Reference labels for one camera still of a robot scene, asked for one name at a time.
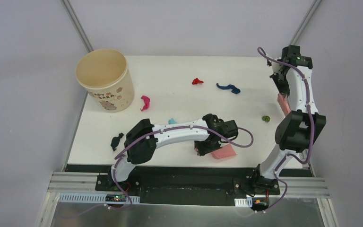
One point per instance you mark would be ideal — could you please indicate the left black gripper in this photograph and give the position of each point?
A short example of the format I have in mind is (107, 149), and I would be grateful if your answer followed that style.
(207, 147)

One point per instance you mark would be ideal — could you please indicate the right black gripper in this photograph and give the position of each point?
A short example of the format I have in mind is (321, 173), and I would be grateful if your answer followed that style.
(282, 90)

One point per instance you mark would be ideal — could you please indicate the pink hand brush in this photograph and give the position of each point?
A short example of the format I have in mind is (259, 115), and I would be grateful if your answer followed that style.
(283, 103)

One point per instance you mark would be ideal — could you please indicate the pink plastic dustpan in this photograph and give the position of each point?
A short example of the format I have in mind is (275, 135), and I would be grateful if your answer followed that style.
(224, 152)

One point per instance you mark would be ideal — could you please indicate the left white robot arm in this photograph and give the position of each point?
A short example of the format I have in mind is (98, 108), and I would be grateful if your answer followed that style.
(144, 138)

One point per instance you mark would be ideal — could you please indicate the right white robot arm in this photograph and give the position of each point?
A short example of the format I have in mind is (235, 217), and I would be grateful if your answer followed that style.
(296, 134)

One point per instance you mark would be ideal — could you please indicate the light blue paper scrap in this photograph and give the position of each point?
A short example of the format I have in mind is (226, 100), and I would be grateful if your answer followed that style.
(172, 121)

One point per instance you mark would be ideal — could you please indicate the green paper scrap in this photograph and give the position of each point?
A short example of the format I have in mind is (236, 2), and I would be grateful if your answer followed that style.
(266, 118)

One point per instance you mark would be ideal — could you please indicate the long blue paper scrap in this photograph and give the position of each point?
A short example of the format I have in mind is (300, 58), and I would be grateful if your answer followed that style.
(230, 87)

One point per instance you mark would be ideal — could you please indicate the red paper scrap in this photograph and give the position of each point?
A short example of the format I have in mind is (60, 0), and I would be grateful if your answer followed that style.
(197, 81)

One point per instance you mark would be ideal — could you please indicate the magenta paper scrap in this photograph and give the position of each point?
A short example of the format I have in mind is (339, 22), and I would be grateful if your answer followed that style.
(146, 101)

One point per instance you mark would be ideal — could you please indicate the black paper scrap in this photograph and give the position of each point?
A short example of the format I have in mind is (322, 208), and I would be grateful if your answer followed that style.
(115, 141)

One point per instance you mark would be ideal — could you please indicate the beige paper bucket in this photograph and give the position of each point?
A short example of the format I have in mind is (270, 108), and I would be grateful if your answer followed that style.
(105, 75)

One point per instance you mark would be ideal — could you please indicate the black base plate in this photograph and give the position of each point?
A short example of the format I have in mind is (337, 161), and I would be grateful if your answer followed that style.
(180, 197)

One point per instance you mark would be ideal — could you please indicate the right aluminium frame post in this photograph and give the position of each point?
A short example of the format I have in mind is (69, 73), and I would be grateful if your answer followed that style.
(305, 21)

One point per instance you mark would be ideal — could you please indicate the aluminium frame post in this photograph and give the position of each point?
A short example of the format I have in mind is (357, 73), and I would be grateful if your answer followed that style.
(305, 21)
(77, 25)

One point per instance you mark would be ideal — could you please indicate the aluminium front rail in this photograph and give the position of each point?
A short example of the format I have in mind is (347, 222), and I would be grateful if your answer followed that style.
(290, 187)

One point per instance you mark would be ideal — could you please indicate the left aluminium frame post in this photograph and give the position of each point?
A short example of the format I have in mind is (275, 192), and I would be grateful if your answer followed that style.
(77, 25)

